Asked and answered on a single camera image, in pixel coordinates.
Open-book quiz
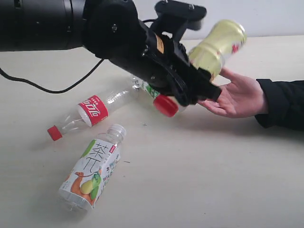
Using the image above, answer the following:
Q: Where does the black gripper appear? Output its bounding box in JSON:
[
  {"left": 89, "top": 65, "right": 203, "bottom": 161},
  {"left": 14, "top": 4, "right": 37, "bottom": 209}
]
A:
[{"left": 111, "top": 22, "right": 222, "bottom": 106}]

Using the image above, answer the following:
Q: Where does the yellow label bottle red cap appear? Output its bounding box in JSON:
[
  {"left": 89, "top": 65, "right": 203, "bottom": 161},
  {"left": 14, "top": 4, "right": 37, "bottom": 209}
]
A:
[{"left": 186, "top": 19, "right": 247, "bottom": 83}]

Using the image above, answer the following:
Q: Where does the clear tea bottle white label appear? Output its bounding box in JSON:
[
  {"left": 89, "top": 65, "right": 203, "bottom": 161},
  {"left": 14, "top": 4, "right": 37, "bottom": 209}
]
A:
[{"left": 58, "top": 124, "right": 126, "bottom": 213}]

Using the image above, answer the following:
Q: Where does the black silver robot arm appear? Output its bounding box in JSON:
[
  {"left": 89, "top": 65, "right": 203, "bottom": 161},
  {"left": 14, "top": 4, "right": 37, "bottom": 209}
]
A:
[{"left": 0, "top": 0, "right": 221, "bottom": 106}]

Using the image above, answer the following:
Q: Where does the black sleeved forearm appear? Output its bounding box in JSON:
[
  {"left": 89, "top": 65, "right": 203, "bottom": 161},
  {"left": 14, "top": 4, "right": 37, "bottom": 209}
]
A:
[{"left": 255, "top": 79, "right": 304, "bottom": 132}]

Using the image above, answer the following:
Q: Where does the white bottle green label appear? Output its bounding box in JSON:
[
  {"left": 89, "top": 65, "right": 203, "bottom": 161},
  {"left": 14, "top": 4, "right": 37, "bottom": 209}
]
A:
[{"left": 132, "top": 76, "right": 186, "bottom": 117}]

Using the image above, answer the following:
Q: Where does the clear cola bottle red label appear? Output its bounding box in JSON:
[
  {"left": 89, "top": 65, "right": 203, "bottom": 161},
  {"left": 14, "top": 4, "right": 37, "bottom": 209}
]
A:
[{"left": 47, "top": 85, "right": 140, "bottom": 141}]

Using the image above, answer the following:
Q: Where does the open bare human hand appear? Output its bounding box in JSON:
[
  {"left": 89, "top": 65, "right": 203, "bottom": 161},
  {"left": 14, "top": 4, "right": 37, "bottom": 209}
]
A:
[{"left": 199, "top": 68, "right": 268, "bottom": 118}]

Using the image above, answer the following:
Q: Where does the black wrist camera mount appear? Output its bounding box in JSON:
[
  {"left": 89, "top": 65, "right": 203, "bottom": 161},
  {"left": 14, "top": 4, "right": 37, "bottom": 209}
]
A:
[{"left": 150, "top": 0, "right": 207, "bottom": 43}]

